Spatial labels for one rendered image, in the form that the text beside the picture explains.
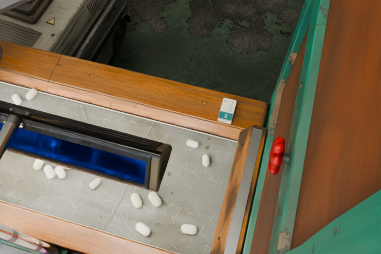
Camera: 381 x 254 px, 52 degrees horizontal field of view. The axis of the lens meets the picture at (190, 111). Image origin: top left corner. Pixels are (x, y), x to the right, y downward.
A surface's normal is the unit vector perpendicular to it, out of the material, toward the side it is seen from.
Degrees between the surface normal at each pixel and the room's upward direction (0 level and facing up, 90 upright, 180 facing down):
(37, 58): 0
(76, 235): 0
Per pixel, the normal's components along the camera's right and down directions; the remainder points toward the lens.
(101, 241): -0.02, -0.45
